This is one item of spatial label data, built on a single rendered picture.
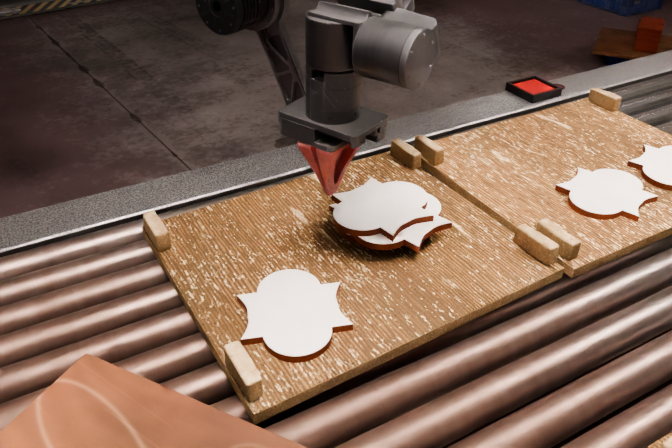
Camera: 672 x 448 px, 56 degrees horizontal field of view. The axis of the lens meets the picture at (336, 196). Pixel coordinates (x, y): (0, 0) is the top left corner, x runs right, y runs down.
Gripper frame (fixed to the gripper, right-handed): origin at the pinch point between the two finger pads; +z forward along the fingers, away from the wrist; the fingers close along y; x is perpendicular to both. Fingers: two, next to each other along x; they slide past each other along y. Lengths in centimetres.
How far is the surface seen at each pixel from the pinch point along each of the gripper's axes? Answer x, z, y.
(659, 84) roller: -88, 11, -18
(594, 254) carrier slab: -20.2, 9.9, -25.6
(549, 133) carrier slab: -49, 10, -9
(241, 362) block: 20.0, 8.1, -4.4
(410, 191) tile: -13.8, 6.3, -2.8
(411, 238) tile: -6.1, 7.4, -7.5
